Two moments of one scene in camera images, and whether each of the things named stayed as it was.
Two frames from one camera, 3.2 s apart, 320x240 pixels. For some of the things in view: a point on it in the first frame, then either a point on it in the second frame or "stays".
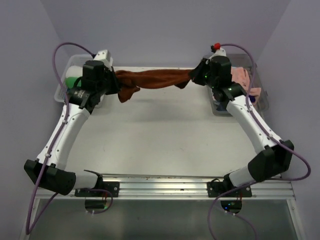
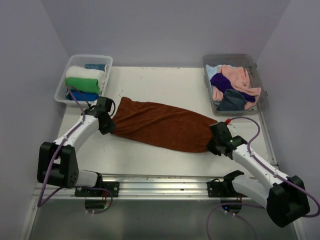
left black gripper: x=115 y=88 -> x=109 y=128
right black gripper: x=196 y=74 -> x=210 y=147
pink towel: x=241 y=76 stays
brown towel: x=129 y=82 -> x=161 y=127
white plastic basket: x=74 y=60 stays
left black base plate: x=113 y=187 stays
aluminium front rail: x=179 y=186 stays
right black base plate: x=215 y=188 stays
